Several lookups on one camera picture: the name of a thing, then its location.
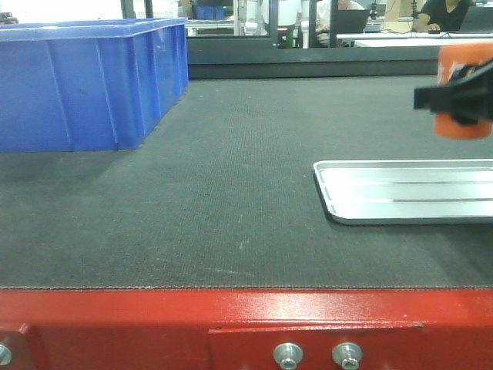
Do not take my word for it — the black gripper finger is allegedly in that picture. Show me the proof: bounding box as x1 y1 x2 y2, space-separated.
414 59 492 126

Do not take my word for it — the orange cylindrical capacitor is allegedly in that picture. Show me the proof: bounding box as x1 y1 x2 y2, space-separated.
434 42 492 140

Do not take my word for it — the silver tray on conveyor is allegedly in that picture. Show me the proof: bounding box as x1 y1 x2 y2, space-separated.
313 159 492 225

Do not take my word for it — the black conveyor belt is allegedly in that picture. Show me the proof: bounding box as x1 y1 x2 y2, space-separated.
1 76 492 288

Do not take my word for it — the blue crate on conveyor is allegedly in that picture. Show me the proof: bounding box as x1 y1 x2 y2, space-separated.
1 18 189 153

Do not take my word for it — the person in black shirt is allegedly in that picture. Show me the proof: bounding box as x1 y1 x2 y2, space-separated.
413 0 475 32

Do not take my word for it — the black laptop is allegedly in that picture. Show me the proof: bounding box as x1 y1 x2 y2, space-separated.
330 9 370 34

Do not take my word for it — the red conveyor frame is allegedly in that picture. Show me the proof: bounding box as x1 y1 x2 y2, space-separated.
1 289 492 369

